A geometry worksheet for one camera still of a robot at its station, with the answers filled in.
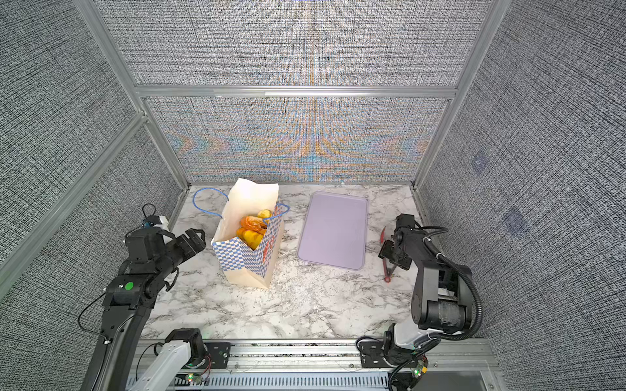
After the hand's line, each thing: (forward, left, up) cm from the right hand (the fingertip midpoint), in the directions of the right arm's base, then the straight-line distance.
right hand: (392, 251), depth 92 cm
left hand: (-5, +64, +21) cm, 67 cm away
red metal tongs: (-8, +3, -2) cm, 9 cm away
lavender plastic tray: (+13, +21, -5) cm, 25 cm away
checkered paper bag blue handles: (-9, +53, +8) cm, 54 cm away
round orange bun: (+1, +51, +9) cm, 52 cm away
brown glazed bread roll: (+4, +50, +13) cm, 52 cm away
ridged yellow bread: (+12, +48, +9) cm, 50 cm away
